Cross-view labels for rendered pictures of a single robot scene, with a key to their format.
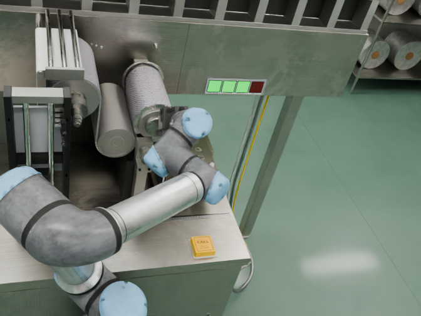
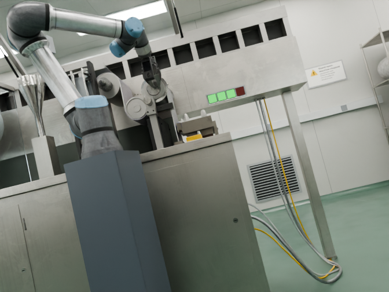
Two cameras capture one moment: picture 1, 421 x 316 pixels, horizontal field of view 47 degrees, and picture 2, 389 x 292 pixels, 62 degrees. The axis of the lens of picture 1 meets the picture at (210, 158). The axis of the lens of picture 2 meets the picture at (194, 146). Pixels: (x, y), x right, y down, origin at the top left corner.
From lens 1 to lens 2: 1.61 m
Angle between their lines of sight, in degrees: 51
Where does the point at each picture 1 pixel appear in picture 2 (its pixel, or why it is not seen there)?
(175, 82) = (188, 103)
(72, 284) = (66, 106)
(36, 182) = not seen: hidden behind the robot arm
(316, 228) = not seen: outside the picture
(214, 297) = (229, 193)
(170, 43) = (175, 81)
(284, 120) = (292, 128)
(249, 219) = (322, 234)
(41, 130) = (83, 90)
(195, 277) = (198, 167)
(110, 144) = (132, 109)
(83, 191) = not seen: hidden behind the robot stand
